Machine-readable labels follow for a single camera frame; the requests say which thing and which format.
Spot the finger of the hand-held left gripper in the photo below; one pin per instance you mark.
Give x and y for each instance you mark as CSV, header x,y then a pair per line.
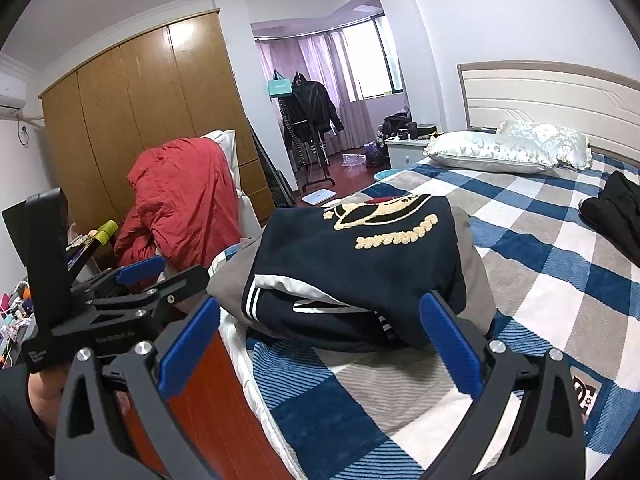
x,y
170,287
140,268

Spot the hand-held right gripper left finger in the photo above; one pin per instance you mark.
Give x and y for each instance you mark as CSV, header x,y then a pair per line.
x,y
190,345

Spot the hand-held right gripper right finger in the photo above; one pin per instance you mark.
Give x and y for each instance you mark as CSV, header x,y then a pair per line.
x,y
450,345

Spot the navy white varsity jacket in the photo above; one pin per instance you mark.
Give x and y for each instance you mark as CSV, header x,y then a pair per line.
x,y
350,260

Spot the person's left forearm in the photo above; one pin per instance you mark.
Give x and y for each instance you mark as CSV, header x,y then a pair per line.
x,y
20,415

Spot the clothes rack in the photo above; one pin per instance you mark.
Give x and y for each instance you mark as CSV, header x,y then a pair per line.
x,y
315,170

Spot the person's left hand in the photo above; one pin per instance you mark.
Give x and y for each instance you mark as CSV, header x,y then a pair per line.
x,y
45,395

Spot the dark screen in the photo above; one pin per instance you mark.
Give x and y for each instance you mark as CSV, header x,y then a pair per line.
x,y
15,240

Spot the yellow-green object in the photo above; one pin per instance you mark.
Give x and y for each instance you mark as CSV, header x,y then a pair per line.
x,y
107,231

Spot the grey-beige garment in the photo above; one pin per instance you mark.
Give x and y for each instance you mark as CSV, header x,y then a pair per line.
x,y
477,285

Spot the cluttered desk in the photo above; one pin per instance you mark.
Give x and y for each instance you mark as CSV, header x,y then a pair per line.
x,y
15,320

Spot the red quilt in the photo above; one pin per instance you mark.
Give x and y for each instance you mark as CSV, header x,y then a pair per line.
x,y
185,200

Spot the bed with checkered sheet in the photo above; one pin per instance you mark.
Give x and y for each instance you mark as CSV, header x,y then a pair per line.
x,y
525,260

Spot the dark leaning boards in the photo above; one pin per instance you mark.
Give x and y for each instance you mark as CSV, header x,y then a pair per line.
x,y
272,170

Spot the wooden wardrobe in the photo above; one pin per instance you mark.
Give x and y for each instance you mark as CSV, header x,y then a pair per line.
x,y
140,100

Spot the white air conditioner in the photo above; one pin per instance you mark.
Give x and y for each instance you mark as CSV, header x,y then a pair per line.
x,y
11,90

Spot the white bathroom scale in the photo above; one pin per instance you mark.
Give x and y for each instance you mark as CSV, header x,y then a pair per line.
x,y
320,198

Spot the white silk pillow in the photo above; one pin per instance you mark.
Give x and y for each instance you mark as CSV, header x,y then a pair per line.
x,y
480,152

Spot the white nightstand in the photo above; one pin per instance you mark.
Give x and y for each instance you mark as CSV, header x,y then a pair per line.
x,y
407,152

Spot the purple bag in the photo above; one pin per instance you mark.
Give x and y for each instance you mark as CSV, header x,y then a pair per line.
x,y
375,155

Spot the black hoodie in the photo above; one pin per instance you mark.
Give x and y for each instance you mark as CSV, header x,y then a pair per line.
x,y
615,210

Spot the teal paper bag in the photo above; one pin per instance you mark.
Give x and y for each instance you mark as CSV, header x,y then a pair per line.
x,y
279,89

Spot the white floral pillow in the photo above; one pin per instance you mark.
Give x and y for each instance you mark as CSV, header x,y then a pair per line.
x,y
560,142

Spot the black leather jacket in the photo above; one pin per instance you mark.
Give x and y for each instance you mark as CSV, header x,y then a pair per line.
x,y
312,105

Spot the purple curtain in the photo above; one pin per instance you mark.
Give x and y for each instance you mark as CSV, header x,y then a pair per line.
x,y
305,60

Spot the white bed headboard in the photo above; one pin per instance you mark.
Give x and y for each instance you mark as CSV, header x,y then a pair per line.
x,y
550,95

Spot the window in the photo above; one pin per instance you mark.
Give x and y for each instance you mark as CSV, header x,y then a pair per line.
x,y
372,60

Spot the orange bed frame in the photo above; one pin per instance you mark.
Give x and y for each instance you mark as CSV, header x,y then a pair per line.
x,y
215,410

